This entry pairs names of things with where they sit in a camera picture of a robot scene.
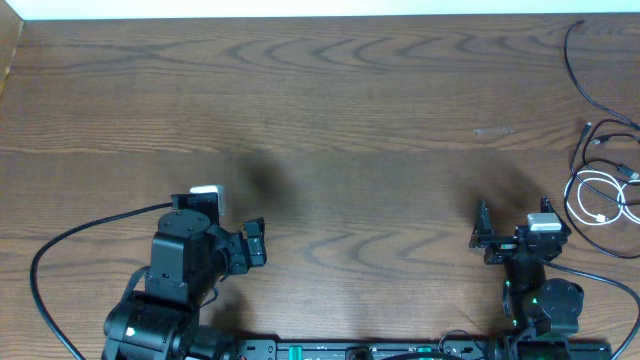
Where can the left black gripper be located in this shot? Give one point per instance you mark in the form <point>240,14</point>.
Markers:
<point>245,258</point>

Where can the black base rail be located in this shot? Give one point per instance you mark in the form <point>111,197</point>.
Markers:
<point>456,348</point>

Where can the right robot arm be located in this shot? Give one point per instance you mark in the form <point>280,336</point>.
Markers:
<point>544,311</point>

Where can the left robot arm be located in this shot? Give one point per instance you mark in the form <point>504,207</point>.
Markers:
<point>158,316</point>

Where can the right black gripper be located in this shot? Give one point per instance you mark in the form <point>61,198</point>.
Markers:
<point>502,246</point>

